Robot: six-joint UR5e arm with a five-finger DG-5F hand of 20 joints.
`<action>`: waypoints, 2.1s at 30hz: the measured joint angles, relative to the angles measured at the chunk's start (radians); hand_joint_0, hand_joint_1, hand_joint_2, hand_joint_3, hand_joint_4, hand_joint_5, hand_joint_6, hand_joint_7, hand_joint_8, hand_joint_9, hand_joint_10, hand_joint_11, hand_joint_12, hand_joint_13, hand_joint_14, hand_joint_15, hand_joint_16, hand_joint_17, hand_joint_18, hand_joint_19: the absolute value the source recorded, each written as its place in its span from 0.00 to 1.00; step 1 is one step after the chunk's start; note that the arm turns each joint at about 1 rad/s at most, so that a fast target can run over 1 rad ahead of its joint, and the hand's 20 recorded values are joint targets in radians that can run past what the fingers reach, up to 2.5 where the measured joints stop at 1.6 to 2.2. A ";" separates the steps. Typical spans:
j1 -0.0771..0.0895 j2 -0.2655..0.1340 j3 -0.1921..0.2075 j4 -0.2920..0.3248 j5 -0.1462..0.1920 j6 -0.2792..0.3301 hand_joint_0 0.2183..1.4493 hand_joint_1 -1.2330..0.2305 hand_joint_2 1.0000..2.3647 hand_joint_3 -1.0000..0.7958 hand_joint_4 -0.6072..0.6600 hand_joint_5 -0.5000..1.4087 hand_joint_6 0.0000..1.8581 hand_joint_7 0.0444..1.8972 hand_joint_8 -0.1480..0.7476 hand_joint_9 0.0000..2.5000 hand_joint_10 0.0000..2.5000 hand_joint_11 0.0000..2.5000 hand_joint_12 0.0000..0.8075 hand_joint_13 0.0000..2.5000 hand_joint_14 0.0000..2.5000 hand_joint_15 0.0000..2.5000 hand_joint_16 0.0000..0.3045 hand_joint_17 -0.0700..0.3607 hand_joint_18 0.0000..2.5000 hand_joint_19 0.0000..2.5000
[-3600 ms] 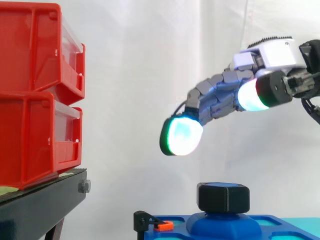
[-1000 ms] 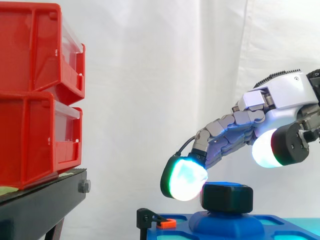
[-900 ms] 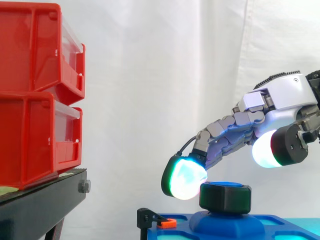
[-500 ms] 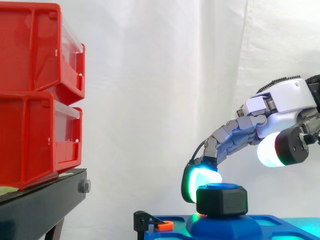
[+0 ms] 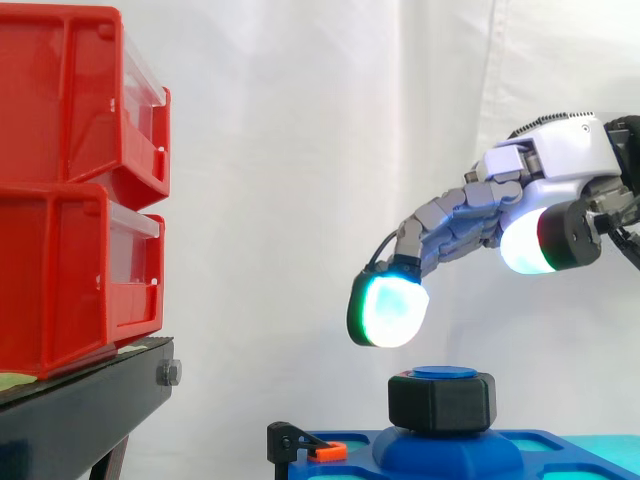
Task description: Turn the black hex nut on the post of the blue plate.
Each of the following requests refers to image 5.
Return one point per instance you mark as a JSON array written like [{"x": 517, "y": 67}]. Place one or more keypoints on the blue plate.
[{"x": 450, "y": 455}]

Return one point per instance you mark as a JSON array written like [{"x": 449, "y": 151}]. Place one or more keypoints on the black stand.
[{"x": 80, "y": 400}]

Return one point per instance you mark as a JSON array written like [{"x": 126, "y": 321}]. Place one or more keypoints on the black-and-orange clip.
[{"x": 295, "y": 442}]

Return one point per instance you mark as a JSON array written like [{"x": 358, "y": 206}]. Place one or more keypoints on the black hex nut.
[{"x": 442, "y": 402}]

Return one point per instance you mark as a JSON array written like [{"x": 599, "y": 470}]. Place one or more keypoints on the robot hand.
[{"x": 570, "y": 145}]

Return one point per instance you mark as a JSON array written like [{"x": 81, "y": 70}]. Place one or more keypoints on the red bin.
[
  {"x": 55, "y": 275},
  {"x": 60, "y": 95}
]

